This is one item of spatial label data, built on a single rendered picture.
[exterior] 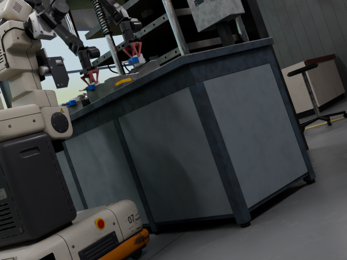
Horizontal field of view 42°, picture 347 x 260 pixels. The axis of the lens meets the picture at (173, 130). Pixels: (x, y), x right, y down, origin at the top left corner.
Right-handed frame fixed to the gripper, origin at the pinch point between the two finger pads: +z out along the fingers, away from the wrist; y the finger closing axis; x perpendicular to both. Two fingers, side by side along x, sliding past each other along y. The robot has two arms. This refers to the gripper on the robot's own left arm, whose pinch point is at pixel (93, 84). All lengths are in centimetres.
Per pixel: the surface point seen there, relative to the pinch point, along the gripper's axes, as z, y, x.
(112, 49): -36, 69, -75
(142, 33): -35, 33, -79
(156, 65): 0.9, -19.0, -33.4
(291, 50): -29, 262, -631
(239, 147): 58, -79, -10
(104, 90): 6.7, -10.1, 1.6
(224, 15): -17, -38, -85
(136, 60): -1.4, -31.3, -9.6
